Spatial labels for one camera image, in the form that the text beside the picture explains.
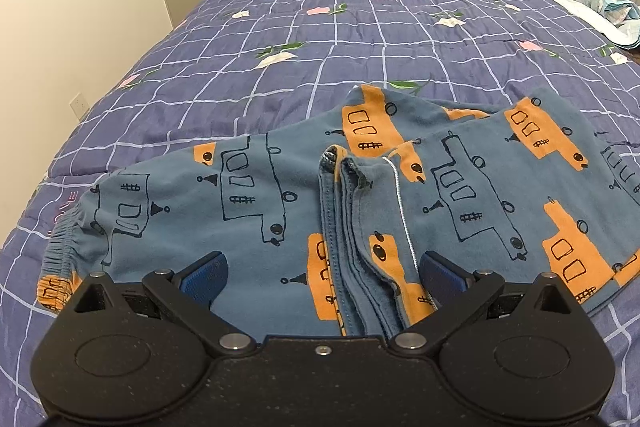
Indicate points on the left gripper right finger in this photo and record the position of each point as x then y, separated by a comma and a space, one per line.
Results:
461, 299

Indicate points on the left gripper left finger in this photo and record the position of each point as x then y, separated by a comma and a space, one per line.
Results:
185, 298

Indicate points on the white wall outlet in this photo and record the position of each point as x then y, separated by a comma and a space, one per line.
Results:
79, 106

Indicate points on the blue orange patterned pants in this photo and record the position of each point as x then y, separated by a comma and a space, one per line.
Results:
323, 223

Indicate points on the purple checked floral quilt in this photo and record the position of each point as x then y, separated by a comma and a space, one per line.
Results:
238, 66

